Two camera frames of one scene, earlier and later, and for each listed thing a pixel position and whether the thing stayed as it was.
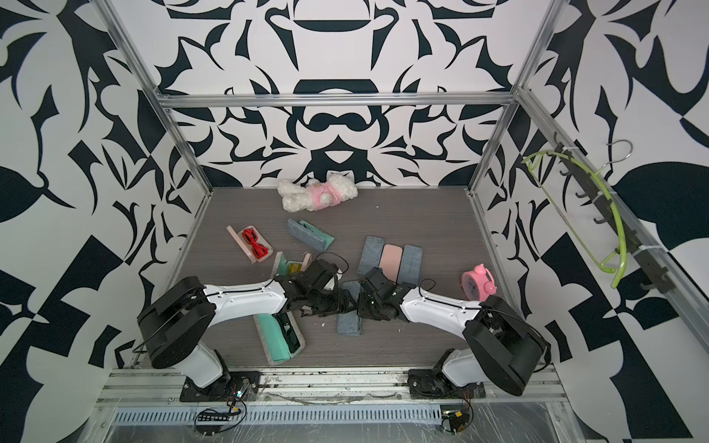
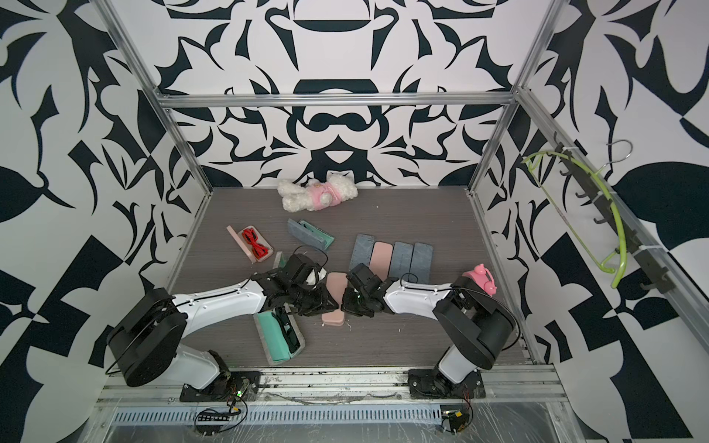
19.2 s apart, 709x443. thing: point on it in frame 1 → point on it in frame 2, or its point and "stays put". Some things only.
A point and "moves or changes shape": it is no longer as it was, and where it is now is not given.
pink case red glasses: [254, 245] stays put
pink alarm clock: [478, 283] stays put
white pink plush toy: [317, 195] stays put
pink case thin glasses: [390, 260] moves or changes shape
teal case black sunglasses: [281, 338] stays put
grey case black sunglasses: [349, 323] → [421, 263]
